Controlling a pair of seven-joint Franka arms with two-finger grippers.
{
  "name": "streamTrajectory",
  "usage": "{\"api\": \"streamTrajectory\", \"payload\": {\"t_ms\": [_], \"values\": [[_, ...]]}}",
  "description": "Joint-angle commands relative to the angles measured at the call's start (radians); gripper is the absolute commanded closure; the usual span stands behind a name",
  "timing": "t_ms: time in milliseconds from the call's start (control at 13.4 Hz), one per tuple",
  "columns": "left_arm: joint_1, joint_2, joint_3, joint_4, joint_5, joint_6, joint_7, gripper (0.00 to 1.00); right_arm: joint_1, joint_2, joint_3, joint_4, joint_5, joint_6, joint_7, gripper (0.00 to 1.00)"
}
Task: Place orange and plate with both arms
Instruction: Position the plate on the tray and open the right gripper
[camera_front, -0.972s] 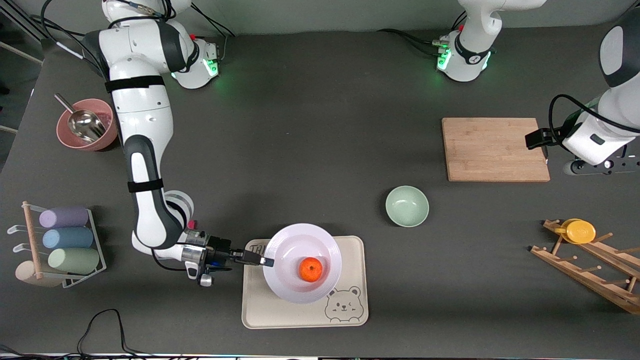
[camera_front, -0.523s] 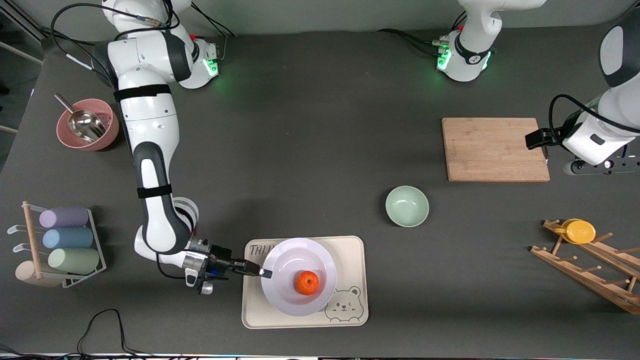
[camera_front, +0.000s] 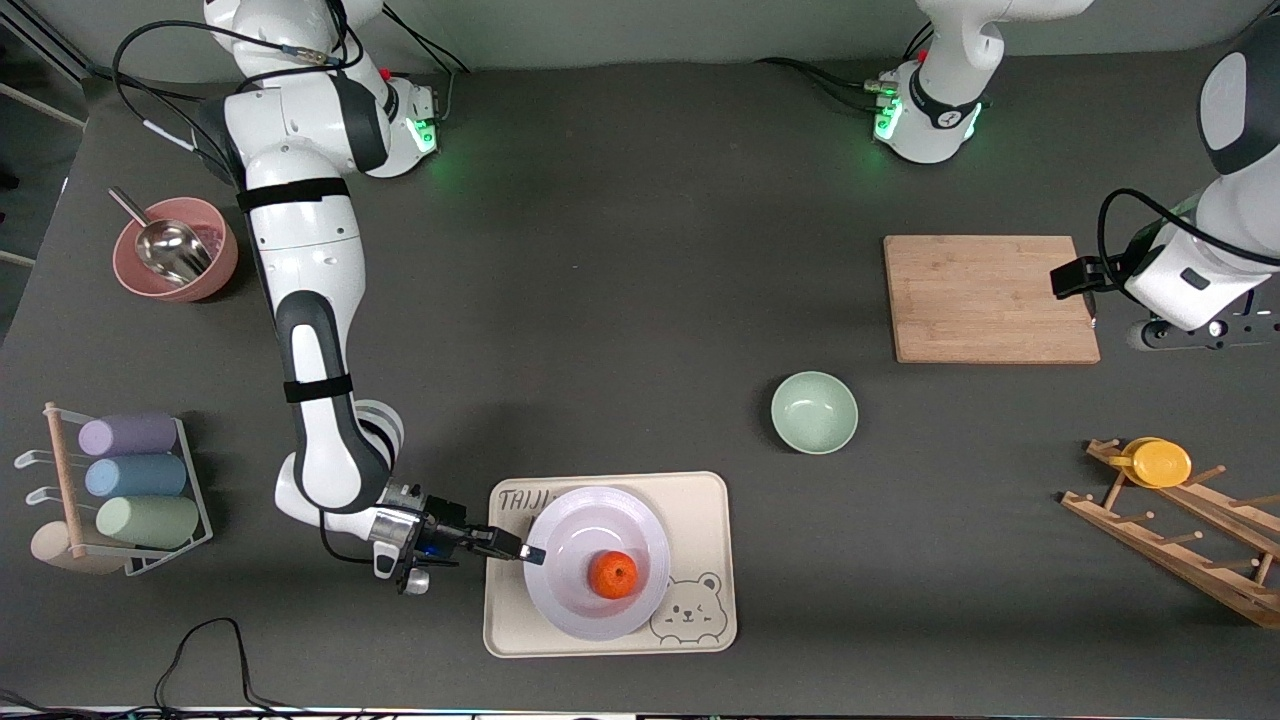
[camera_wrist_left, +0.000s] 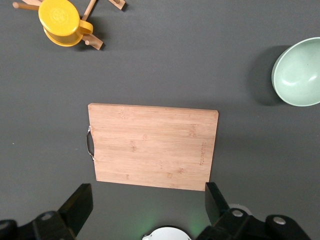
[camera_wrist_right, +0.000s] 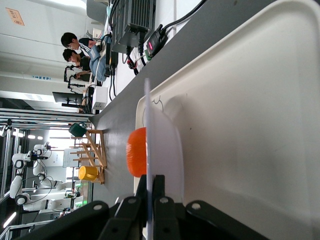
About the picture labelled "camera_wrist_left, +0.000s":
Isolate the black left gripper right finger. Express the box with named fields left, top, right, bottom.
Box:
left=194, top=181, right=312, bottom=240

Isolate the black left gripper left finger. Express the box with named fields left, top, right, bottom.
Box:
left=0, top=183, right=94, bottom=240

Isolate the bamboo cutting board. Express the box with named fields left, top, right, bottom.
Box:
left=86, top=102, right=220, bottom=192

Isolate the light green bowl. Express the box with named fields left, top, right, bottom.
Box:
left=271, top=36, right=320, bottom=108

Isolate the wooden peg mug rack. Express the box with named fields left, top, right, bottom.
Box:
left=12, top=0, right=127, bottom=51

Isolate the yellow mug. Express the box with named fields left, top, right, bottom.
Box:
left=37, top=0, right=94, bottom=48

